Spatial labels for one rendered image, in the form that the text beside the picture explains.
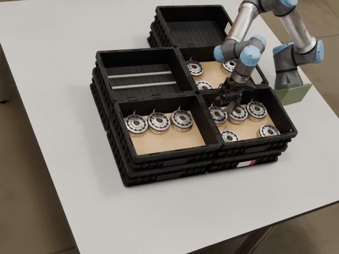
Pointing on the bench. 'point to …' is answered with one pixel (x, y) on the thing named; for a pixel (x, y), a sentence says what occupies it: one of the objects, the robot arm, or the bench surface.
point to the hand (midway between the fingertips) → (226, 108)
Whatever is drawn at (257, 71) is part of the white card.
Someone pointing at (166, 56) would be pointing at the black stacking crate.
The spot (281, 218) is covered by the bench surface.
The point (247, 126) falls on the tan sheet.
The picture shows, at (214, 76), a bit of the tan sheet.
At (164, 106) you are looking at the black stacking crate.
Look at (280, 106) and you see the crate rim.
